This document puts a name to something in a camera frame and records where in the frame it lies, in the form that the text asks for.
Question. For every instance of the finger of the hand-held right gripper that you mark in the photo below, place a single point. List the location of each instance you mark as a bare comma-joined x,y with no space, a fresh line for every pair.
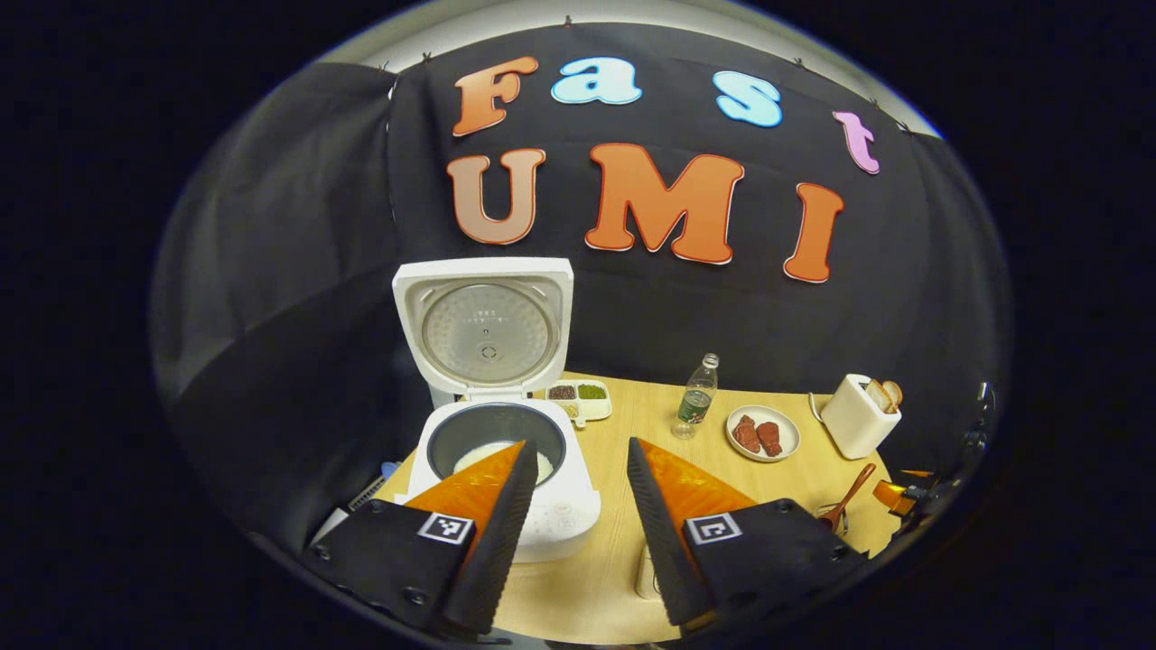
892,496

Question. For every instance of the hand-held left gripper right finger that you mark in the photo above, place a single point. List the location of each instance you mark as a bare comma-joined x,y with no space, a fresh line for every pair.
664,542

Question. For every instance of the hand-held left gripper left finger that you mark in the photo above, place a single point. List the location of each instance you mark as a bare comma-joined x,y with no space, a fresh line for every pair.
497,542

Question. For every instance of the brown wooden spoon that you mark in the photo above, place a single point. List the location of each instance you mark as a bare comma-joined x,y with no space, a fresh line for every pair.
853,492

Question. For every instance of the white rice cooker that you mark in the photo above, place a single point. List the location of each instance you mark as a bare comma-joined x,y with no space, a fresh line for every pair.
560,506

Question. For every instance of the white rice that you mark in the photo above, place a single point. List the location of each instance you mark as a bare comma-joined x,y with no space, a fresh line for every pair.
479,454

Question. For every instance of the clear glass dish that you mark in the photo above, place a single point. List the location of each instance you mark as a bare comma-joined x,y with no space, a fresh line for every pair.
647,573

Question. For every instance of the white toaster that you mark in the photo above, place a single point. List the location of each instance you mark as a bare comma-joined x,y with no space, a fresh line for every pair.
853,420

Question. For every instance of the toasted bread slice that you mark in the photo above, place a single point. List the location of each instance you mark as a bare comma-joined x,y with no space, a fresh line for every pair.
876,394
894,393

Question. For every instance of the white oval plate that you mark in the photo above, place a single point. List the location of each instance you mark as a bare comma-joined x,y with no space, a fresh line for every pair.
790,433

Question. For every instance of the blue lid plastic box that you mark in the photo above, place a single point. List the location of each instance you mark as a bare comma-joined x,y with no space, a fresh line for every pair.
390,470

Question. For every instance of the red meat slice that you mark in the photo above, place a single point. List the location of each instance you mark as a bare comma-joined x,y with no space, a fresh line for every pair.
747,435
769,440

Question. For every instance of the clear plastic water bottle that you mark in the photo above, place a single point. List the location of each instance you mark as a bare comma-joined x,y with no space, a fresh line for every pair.
695,402

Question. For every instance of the white divided grain dish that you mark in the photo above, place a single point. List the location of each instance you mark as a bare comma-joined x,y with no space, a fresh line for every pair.
591,411

